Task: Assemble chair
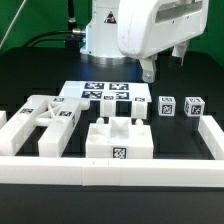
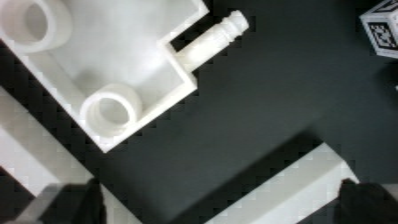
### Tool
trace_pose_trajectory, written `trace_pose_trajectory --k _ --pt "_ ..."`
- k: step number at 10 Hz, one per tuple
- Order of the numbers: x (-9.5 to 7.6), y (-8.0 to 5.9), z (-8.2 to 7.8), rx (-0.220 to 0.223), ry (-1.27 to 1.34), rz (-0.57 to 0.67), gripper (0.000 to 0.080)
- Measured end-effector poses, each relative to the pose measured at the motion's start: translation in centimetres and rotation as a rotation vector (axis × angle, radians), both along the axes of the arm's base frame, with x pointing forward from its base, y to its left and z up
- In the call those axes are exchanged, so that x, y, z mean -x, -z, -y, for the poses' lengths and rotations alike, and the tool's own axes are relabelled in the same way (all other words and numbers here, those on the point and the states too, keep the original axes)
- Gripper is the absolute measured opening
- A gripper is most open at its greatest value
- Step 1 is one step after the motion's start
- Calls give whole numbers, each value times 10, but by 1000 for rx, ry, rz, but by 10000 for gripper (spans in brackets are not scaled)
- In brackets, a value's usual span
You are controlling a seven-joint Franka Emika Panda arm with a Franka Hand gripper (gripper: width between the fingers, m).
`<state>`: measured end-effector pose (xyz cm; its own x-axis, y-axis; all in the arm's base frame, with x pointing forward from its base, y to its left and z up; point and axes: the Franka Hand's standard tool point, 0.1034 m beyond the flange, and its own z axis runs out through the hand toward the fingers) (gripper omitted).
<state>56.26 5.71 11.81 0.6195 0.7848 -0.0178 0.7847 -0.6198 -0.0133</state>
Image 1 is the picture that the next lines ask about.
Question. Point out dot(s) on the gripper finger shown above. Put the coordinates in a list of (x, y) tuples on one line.
[(177, 57), (148, 69)]

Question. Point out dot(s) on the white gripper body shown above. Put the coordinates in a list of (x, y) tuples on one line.
[(147, 27)]

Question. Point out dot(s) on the white chair seat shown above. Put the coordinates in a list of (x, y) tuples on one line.
[(120, 139)]

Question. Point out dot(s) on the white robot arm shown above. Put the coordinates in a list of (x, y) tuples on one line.
[(101, 45)]

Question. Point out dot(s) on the white tagged cube left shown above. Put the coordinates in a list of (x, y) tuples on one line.
[(166, 106)]

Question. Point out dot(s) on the white tagged cube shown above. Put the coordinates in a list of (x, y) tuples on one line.
[(166, 106), (194, 106)]

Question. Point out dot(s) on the white tagged cube right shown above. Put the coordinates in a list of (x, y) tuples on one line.
[(194, 106)]

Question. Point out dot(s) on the thin grey rod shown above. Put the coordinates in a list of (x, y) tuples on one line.
[(18, 12)]

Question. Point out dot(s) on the white left block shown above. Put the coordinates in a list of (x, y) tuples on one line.
[(3, 119)]

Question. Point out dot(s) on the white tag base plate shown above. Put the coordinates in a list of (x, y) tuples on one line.
[(95, 90)]

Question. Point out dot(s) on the white right rail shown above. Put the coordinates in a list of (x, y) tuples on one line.
[(212, 135)]

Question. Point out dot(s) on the white rail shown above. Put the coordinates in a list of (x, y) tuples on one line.
[(212, 135), (111, 172)]

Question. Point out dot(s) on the white chair back frame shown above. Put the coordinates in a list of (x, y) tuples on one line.
[(59, 115)]

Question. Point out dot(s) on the white front rail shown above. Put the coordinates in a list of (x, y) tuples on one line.
[(111, 172)]

